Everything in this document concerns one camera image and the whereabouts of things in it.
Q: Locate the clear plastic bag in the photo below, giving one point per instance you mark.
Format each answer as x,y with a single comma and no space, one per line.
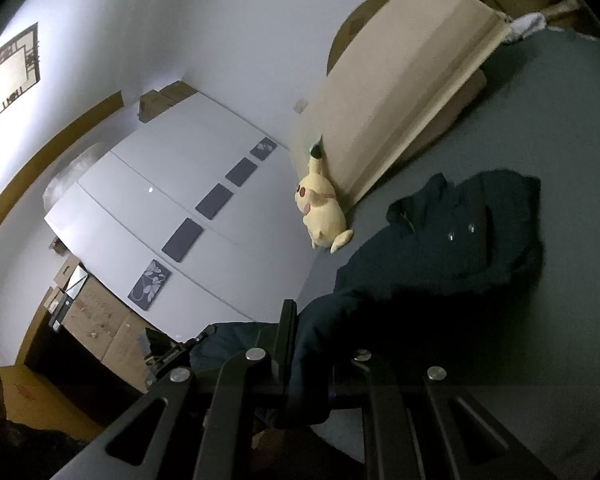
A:
72,175

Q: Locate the white cloth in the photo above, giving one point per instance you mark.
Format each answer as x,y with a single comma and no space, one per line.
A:
527,25

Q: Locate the white wardrobe with dark panels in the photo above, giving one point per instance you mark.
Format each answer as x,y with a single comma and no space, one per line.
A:
145,210

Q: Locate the tan pillow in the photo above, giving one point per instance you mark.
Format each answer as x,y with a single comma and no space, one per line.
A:
460,102

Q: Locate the large tan cardboard sheet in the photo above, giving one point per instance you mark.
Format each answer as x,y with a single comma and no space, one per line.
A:
395,90

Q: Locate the dark navy zip jacket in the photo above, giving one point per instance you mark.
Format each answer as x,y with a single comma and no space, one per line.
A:
430,270

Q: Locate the wall socket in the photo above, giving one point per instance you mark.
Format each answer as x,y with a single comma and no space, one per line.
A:
299,106

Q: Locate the cardboard box atop wardrobe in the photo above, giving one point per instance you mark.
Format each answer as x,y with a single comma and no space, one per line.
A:
180,91
151,106

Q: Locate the brown wooden headboard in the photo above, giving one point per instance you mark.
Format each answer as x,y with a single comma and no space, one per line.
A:
352,25

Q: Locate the small cardboard box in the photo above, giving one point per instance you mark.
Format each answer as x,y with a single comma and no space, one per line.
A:
67,272

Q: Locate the framed wall picture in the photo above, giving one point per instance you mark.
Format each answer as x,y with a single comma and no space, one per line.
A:
10,77

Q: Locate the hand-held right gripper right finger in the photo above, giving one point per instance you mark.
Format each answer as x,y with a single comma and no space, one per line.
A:
380,395

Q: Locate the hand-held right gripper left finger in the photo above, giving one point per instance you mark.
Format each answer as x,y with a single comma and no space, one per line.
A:
285,340

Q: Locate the large flat cardboard box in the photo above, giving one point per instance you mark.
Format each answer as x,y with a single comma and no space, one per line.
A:
105,325

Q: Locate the yellow plush toy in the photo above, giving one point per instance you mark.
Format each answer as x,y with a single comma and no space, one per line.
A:
322,212

